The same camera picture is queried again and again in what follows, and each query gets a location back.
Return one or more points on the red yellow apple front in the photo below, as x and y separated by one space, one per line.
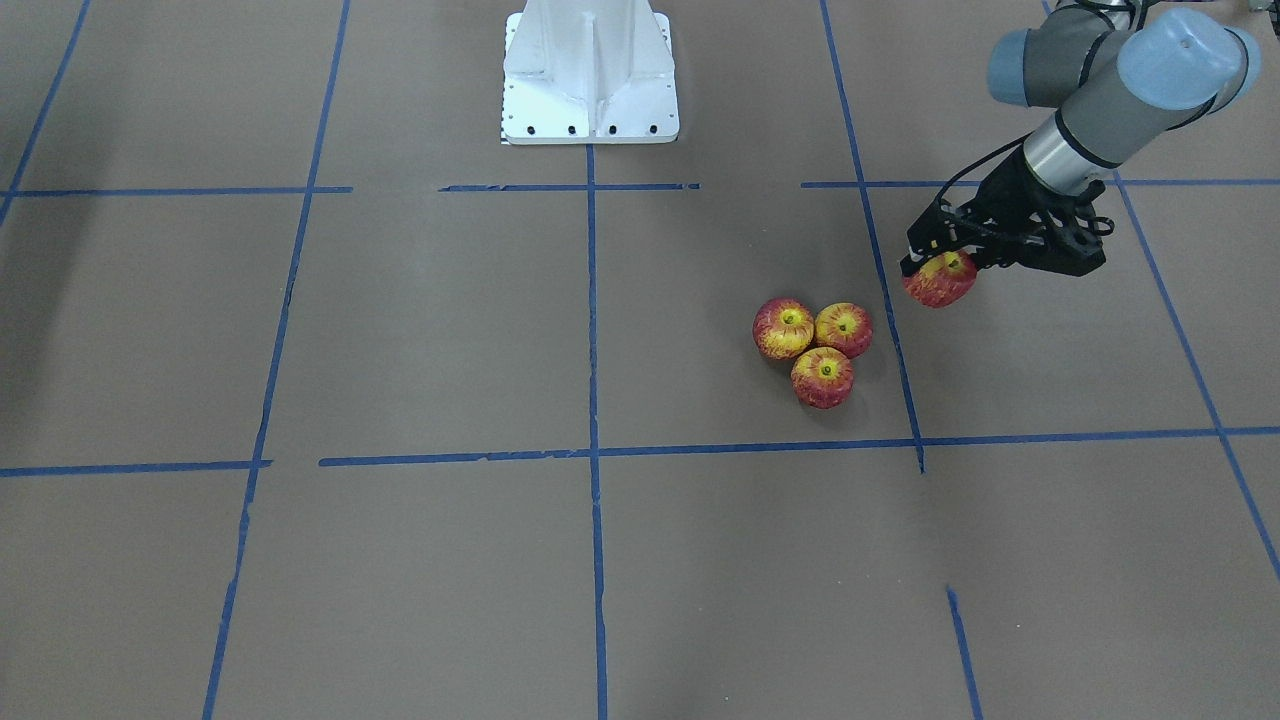
822 377

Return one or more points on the red yellow apple alone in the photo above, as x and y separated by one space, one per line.
943 280

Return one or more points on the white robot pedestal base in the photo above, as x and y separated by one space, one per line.
579 72

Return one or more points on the red yellow apple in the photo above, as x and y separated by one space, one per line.
822 377
846 327
783 329

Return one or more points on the red yellow apple back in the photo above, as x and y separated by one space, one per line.
846 327

